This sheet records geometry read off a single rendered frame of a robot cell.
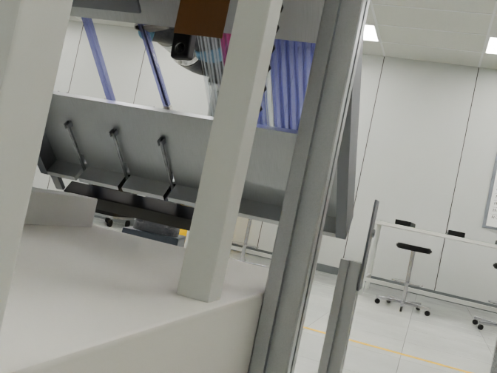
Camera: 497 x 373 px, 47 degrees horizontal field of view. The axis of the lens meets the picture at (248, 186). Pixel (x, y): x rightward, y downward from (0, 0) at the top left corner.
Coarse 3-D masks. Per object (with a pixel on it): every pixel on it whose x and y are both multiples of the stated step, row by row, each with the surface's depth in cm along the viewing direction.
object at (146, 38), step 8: (144, 24) 112; (144, 32) 113; (144, 40) 114; (152, 48) 116; (152, 56) 116; (152, 64) 118; (152, 72) 119; (160, 72) 119; (160, 80) 120; (160, 88) 121; (160, 96) 122; (168, 96) 123; (168, 104) 123
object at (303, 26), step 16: (80, 0) 92; (96, 0) 91; (112, 0) 90; (128, 0) 89; (144, 0) 92; (160, 0) 91; (176, 0) 90; (288, 0) 83; (304, 0) 82; (320, 0) 81; (80, 16) 100; (96, 16) 98; (112, 16) 97; (128, 16) 96; (144, 16) 95; (160, 16) 93; (176, 16) 92; (288, 16) 85; (304, 16) 84; (320, 16) 83; (224, 32) 91; (288, 32) 87; (304, 32) 86
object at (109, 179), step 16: (64, 176) 127; (80, 176) 126; (96, 176) 125; (112, 176) 125; (144, 192) 120; (160, 192) 120; (176, 192) 119; (192, 192) 119; (240, 208) 115; (256, 208) 114; (272, 208) 114
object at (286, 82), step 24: (216, 48) 95; (288, 48) 90; (312, 48) 88; (216, 72) 98; (288, 72) 93; (216, 96) 102; (264, 96) 98; (288, 96) 96; (264, 120) 102; (288, 120) 100
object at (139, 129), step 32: (64, 96) 115; (64, 128) 122; (96, 128) 118; (128, 128) 115; (160, 128) 111; (192, 128) 108; (256, 128) 102; (64, 160) 130; (96, 160) 126; (128, 160) 122; (160, 160) 118; (192, 160) 114; (256, 160) 108; (288, 160) 105; (256, 192) 114
